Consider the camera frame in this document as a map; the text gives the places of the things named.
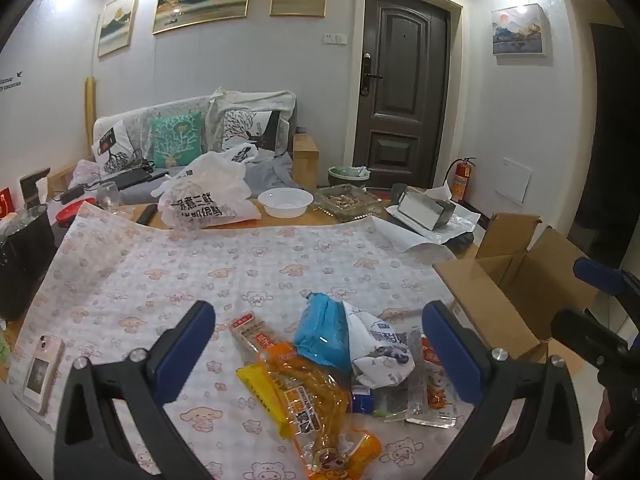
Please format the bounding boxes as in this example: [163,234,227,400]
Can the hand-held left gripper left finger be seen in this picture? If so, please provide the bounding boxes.
[52,300,217,480]

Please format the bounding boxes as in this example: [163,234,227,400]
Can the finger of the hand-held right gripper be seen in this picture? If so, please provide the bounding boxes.
[550,308,632,370]
[573,258,640,297]

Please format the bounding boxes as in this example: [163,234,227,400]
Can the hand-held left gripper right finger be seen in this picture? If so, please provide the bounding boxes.
[421,300,588,480]

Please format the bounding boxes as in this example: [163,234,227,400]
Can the red orange snack packet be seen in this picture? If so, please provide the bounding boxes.
[405,332,462,429]

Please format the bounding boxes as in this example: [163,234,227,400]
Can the clear silver snack packet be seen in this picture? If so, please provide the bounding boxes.
[372,330,427,419]

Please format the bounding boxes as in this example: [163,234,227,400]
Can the small red white sachet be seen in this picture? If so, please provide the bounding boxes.
[230,312,279,366]

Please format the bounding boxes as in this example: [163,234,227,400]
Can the white green snack packet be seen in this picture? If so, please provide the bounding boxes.
[342,301,417,391]

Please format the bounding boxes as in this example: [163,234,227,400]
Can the yellow snack packet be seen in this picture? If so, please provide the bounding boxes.
[236,364,293,441]

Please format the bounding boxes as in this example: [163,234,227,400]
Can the blue brown chocolate bar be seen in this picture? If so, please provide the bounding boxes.
[350,387,376,415]

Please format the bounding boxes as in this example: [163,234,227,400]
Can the orange clear snack packet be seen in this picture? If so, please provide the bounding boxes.
[257,341,351,453]

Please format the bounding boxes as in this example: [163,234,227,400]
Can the blue tissue packet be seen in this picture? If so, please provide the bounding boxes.
[294,292,354,374]

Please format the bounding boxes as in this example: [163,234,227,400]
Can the orange cartoon snack packet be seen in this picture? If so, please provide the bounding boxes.
[305,429,383,480]

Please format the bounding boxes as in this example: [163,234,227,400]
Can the cartoon printed tablecloth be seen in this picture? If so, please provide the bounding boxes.
[10,202,551,480]

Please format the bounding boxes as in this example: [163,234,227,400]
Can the brown cardboard box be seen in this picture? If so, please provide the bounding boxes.
[432,212,601,367]

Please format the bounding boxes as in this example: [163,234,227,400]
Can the white plastic sheet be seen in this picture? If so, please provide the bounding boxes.
[372,207,482,254]

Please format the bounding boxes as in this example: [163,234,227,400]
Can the silver tissue box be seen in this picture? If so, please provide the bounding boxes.
[397,185,459,234]

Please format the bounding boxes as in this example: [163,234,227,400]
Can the pink smartphone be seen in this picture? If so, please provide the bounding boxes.
[22,335,67,416]

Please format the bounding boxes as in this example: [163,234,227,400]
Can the white printed plastic bag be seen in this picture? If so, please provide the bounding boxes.
[150,142,263,231]

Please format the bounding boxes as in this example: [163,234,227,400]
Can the red fire extinguisher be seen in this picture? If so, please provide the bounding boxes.
[444,156,477,205]

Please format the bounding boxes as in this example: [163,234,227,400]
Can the clear wine glass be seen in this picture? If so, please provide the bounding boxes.
[97,182,121,214]

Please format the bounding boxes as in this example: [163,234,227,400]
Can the white plastic bowl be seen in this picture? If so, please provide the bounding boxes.
[257,188,314,219]

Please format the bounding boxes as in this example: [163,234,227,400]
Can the red round object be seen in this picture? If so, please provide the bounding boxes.
[55,202,96,228]

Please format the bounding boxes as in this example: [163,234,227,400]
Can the black laptop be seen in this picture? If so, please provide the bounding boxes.
[95,166,169,191]

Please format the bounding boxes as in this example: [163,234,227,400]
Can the glass ashtray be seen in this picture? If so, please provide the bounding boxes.
[314,185,397,224]

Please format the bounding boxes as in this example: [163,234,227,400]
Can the black container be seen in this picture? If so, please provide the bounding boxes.
[0,202,59,322]

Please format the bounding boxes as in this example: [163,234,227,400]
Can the grey cloth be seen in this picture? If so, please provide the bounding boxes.
[245,152,314,196]

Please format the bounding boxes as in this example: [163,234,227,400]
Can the small white plastic bag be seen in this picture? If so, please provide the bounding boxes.
[72,159,109,189]

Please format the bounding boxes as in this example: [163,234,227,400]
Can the green waste bin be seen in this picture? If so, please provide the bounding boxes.
[327,165,371,191]

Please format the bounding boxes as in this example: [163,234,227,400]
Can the teal tree cushion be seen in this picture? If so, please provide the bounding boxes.
[151,112,204,169]

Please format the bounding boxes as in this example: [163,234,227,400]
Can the black white tree cushion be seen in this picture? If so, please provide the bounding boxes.
[90,122,139,174]

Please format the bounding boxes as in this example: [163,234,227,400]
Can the black pump dispenser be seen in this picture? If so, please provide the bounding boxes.
[19,167,51,211]

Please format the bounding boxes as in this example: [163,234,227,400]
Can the grey wooden sofa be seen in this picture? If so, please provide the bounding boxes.
[60,76,320,202]

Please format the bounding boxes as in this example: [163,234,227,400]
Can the red sun mountain painting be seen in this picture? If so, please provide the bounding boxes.
[491,3,551,57]

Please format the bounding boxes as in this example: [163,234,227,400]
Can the dark grey door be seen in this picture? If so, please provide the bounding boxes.
[352,0,463,189]

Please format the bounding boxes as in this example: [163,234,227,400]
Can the white wall panel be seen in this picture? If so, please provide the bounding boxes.
[495,157,534,206]

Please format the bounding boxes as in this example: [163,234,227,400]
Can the black door handle lock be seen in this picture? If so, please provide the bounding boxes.
[361,52,384,97]

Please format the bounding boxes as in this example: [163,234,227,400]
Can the small mountain wall painting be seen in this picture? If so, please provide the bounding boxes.
[97,0,140,58]

